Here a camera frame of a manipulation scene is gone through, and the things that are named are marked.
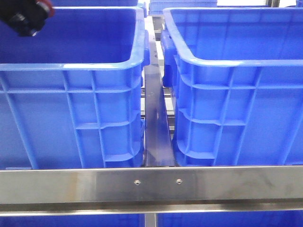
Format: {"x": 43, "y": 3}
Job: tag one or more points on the blue plastic crate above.
{"x": 237, "y": 79}
{"x": 70, "y": 96}

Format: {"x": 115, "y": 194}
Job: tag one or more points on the left blue plastic crate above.
{"x": 70, "y": 96}

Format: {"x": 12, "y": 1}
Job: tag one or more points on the steel centre divider bar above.
{"x": 158, "y": 147}

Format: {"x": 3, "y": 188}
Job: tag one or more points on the red mushroom push button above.
{"x": 26, "y": 17}

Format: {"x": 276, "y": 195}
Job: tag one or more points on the lower right blue crate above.
{"x": 233, "y": 219}

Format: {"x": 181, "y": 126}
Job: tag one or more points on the rear left blue crate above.
{"x": 101, "y": 3}

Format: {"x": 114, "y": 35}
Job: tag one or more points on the rear right blue crate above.
{"x": 156, "y": 6}

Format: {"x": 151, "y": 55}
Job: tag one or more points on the stainless steel shelf rail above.
{"x": 150, "y": 190}

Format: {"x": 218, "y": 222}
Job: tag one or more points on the right blue plastic crate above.
{"x": 237, "y": 79}

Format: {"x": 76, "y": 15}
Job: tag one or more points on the lower left blue crate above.
{"x": 114, "y": 220}

